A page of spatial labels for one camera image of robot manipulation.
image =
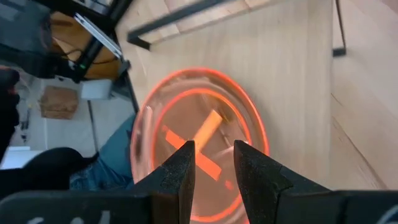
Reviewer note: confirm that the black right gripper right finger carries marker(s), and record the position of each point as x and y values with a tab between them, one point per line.
258	180

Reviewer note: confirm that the brown cardboard box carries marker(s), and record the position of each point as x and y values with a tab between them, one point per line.
59	102

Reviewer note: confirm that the person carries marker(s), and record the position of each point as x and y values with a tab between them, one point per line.
115	158

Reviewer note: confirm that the black aluminium table frame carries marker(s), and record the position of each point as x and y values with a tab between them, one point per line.
90	56

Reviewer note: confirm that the small white box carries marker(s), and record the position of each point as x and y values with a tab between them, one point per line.
94	89

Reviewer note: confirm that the orange translucent plate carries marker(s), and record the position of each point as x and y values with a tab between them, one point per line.
211	124
174	140

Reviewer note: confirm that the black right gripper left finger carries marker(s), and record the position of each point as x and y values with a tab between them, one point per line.
177	174

